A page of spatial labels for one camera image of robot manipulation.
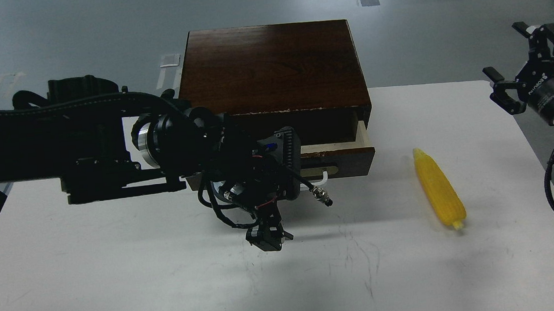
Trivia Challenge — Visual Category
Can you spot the yellow corn cob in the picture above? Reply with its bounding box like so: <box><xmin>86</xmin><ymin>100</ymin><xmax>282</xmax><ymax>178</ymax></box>
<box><xmin>412</xmin><ymin>148</ymin><xmax>467</xmax><ymax>231</ymax></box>

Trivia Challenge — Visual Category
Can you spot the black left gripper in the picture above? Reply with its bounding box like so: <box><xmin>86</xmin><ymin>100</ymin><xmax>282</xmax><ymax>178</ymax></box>
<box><xmin>245</xmin><ymin>215</ymin><xmax>294</xmax><ymax>252</ymax></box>

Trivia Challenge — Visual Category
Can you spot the white floor marker tape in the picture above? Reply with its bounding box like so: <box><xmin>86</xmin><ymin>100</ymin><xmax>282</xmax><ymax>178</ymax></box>
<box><xmin>159</xmin><ymin>53</ymin><xmax>181</xmax><ymax>69</ymax></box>

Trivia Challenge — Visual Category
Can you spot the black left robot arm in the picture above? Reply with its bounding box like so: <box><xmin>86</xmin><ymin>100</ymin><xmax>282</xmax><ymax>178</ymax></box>
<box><xmin>0</xmin><ymin>75</ymin><xmax>332</xmax><ymax>252</ymax></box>

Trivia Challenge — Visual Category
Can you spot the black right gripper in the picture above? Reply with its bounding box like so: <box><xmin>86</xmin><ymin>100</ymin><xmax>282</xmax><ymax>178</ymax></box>
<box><xmin>482</xmin><ymin>21</ymin><xmax>554</xmax><ymax>126</ymax></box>

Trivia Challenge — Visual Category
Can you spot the dark wooden drawer cabinet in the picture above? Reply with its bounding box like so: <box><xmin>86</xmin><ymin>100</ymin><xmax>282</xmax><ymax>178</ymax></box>
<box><xmin>178</xmin><ymin>19</ymin><xmax>372</xmax><ymax>145</ymax></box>

